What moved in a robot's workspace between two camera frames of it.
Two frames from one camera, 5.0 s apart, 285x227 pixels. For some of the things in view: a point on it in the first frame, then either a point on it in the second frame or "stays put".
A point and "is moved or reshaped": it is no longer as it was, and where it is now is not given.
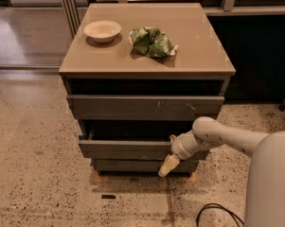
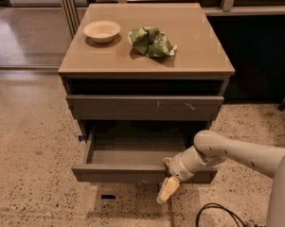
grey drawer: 130,144 is moved or reshaped
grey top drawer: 142,107 stays put
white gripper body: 179,149 to 181,168
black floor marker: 109,197 stays put
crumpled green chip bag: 151,42 stays put
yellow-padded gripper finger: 169,163 to 169,185
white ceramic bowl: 102,30 stays put
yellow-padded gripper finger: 172,138 to 168,161
